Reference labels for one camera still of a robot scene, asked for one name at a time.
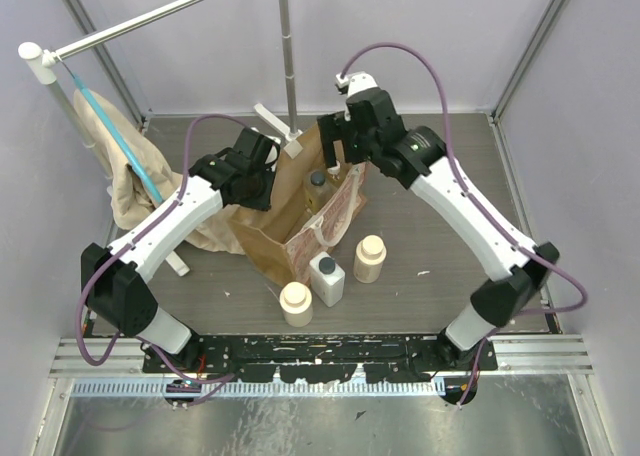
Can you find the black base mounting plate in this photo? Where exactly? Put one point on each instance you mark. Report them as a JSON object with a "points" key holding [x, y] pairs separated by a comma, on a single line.
{"points": [[314, 358]]}

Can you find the clear bottle white cap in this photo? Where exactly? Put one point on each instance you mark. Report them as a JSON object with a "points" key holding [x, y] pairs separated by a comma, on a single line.
{"points": [[335, 170]]}

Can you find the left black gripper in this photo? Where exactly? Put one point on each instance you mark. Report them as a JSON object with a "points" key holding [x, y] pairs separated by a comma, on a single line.
{"points": [[257, 189]]}

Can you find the white square bottle dark cap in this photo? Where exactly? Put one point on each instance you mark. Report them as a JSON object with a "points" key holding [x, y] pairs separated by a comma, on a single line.
{"points": [[327, 279]]}

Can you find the beige bottle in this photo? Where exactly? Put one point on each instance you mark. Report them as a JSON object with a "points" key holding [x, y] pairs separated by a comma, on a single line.
{"points": [[296, 303], [369, 258]]}

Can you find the brown canvas tote bag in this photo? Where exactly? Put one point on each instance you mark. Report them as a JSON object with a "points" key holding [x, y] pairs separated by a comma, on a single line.
{"points": [[281, 242]]}

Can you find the clear bottle dark cap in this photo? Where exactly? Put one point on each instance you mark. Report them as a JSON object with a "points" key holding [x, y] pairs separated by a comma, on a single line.
{"points": [[318, 191]]}

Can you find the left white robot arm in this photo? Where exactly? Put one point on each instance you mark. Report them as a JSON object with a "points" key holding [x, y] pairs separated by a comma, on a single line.
{"points": [[115, 279]]}

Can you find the white metal clothes rack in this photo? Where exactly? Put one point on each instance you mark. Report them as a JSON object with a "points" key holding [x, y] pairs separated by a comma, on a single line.
{"points": [[41, 63]]}

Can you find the beige bottle front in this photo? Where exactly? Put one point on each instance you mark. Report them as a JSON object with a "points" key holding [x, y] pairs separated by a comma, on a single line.
{"points": [[296, 303]]}

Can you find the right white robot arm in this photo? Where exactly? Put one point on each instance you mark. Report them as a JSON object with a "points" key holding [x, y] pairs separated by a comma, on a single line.
{"points": [[515, 266]]}

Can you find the teal hanger rod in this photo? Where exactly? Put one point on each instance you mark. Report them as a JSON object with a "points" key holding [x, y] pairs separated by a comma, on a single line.
{"points": [[110, 126]]}

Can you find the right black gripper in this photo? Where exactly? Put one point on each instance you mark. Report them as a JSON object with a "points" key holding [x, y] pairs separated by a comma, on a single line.
{"points": [[334, 127]]}

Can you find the aluminium front rail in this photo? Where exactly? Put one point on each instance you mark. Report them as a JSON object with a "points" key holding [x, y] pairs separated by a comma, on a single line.
{"points": [[520, 354]]}

